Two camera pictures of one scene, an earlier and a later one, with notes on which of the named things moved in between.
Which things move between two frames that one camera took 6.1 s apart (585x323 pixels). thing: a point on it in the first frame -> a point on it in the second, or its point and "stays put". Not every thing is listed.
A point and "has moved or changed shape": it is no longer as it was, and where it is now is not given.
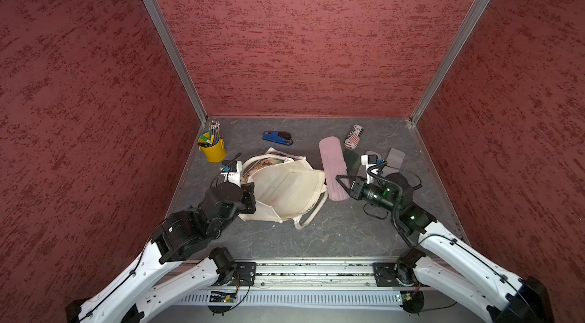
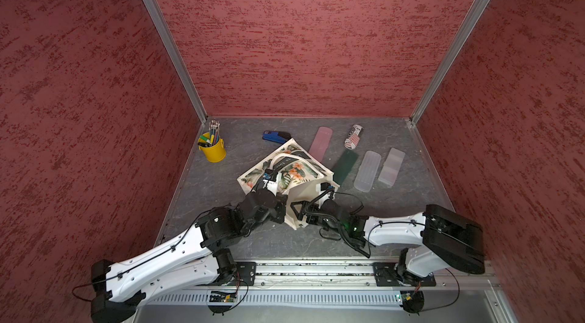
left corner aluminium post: (153, 5) stays put
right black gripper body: (372, 193) -> (318, 219)
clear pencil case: (394, 161) stays put
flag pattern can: (354, 136) stays put
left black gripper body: (245, 205) -> (276, 215)
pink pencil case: (333, 149) -> (321, 143)
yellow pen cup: (212, 145) stays put
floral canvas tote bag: (286, 188) has moved or changed shape
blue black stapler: (278, 136) stays put
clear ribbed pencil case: (362, 169) stays put
